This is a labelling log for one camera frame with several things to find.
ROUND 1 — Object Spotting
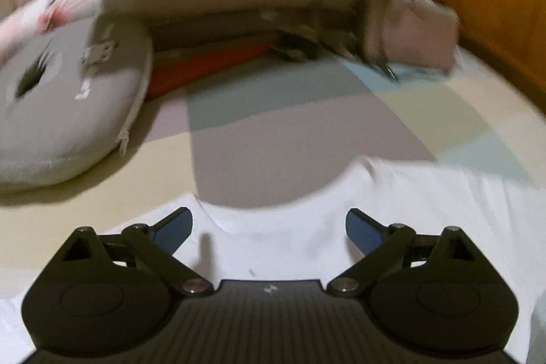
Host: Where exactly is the grey round cushion with hole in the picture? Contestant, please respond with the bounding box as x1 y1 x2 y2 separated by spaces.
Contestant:
0 16 155 195

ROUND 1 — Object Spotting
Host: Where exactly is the white printed t-shirt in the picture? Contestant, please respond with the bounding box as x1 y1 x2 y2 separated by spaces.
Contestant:
0 154 546 364

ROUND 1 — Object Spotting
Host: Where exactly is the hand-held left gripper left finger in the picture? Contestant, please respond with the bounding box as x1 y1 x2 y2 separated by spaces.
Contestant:
60 207 214 299

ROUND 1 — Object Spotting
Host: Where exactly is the orange cloth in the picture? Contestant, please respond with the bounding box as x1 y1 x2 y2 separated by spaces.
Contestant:
147 40 279 101

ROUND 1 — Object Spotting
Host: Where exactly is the pink handbag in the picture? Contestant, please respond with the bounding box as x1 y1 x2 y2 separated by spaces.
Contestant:
273 0 462 84

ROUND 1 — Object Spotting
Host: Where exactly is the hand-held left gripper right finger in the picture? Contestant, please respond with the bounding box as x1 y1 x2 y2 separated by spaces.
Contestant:
326 208 485 299

